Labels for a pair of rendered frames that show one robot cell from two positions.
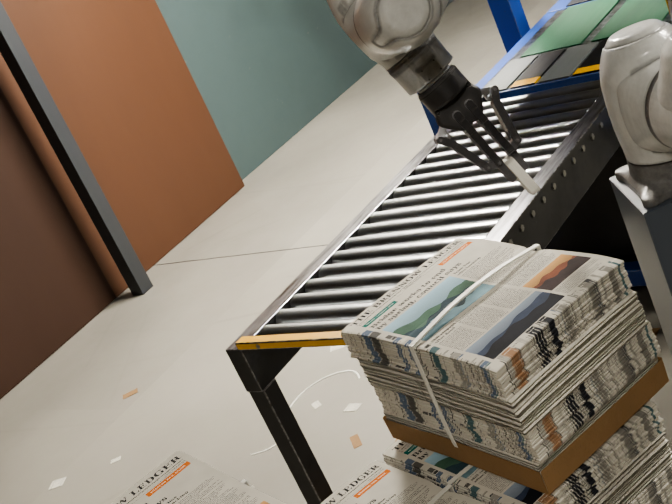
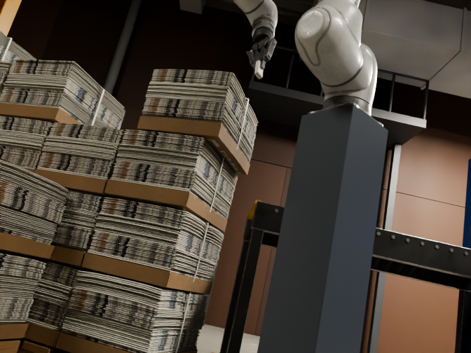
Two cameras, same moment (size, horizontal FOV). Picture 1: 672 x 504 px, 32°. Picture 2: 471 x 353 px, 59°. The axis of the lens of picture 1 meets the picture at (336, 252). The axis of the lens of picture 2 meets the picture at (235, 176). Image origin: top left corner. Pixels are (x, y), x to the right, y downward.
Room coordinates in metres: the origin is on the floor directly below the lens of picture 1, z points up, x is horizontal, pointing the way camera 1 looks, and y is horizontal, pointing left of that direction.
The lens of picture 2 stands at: (0.75, -1.31, 0.40)
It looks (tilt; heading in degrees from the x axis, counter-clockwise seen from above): 15 degrees up; 47
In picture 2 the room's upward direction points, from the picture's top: 13 degrees clockwise
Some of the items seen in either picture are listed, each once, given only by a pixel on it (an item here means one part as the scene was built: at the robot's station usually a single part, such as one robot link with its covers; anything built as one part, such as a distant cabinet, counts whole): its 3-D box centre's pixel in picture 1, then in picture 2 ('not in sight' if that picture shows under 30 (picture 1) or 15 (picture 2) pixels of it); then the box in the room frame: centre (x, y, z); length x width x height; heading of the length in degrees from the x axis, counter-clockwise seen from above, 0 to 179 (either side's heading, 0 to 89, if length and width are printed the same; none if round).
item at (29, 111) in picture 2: not in sight; (59, 132); (1.32, 0.37, 0.86); 0.38 x 0.29 x 0.04; 28
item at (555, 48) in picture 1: (599, 46); not in sight; (3.48, -1.02, 0.75); 0.70 x 0.65 x 0.10; 137
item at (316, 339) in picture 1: (312, 340); (253, 210); (2.25, 0.13, 0.81); 0.43 x 0.03 x 0.02; 47
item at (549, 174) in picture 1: (548, 201); (403, 248); (2.56, -0.52, 0.74); 1.34 x 0.05 x 0.12; 137
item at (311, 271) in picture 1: (382, 222); (362, 256); (2.90, -0.15, 0.74); 1.34 x 0.05 x 0.12; 137
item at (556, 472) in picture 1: (568, 412); (187, 135); (1.51, -0.22, 0.86); 0.29 x 0.16 x 0.04; 118
